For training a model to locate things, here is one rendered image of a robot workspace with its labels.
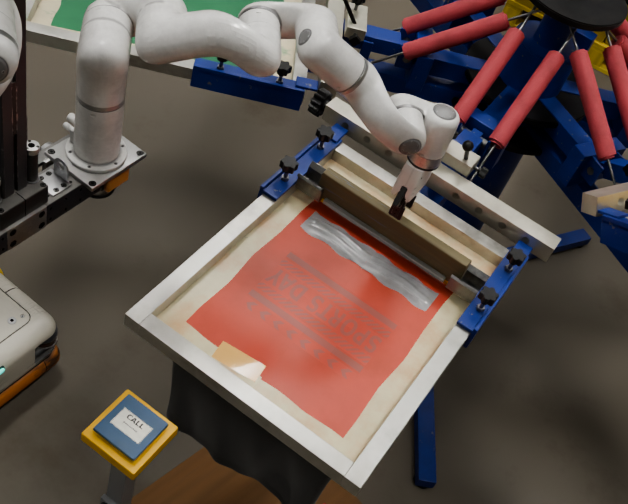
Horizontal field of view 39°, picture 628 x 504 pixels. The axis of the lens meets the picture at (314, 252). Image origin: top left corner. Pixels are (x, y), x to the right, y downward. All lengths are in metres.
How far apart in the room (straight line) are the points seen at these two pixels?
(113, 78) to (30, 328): 1.13
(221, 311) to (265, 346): 0.12
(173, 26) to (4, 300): 1.29
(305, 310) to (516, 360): 1.54
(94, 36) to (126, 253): 1.61
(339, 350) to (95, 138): 0.67
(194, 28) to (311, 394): 0.76
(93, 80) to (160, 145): 1.90
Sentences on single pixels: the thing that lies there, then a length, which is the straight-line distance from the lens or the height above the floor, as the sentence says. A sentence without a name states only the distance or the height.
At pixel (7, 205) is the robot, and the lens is 1.76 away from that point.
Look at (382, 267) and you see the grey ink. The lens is 2.08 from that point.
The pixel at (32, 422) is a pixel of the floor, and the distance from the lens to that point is 2.83.
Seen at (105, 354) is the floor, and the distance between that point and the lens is 2.96.
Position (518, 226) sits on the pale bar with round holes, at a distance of 2.22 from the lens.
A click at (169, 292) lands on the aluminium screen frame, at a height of 0.99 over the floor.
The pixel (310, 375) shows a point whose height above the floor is 0.96.
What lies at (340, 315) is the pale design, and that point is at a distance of 1.97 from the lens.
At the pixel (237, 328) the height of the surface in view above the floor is 0.96.
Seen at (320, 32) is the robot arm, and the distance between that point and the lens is 1.70.
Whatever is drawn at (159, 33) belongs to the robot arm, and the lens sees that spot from 1.68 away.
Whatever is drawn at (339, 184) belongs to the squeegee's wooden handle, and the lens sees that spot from 2.09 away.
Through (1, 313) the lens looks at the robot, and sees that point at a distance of 2.70.
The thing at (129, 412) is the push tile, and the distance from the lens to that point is 1.74.
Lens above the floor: 2.48
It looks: 48 degrees down
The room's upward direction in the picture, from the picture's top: 20 degrees clockwise
